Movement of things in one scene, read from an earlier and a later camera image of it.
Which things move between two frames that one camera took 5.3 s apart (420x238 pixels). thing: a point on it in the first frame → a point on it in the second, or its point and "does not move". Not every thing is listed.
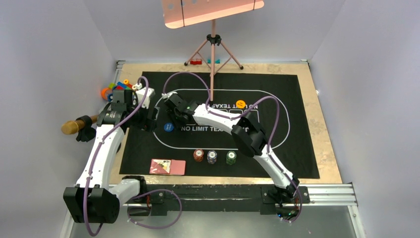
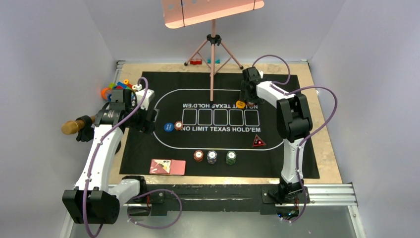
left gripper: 146,124 does not move
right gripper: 178,123 → 244,95
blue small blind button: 168,127 does not move
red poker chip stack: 198,154 does not move
